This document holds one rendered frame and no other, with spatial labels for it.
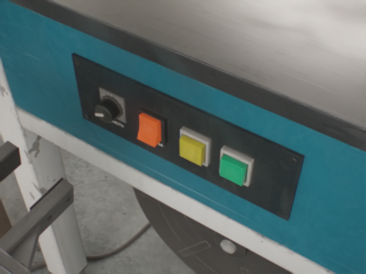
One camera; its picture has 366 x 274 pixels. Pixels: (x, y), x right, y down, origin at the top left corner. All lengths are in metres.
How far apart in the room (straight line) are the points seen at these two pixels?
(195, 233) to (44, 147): 0.33
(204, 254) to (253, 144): 0.57
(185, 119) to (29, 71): 0.22
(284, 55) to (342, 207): 0.14
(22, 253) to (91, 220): 0.80
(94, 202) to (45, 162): 0.48
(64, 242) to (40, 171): 0.20
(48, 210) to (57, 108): 0.20
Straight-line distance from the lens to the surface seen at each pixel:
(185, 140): 0.49
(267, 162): 0.47
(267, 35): 0.47
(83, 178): 1.33
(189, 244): 1.01
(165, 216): 0.99
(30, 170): 0.81
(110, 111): 0.53
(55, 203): 0.47
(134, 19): 0.49
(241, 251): 0.87
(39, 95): 0.65
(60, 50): 0.57
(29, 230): 0.46
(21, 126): 0.74
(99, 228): 1.23
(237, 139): 0.47
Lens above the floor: 1.01
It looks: 46 degrees down
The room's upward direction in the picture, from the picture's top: straight up
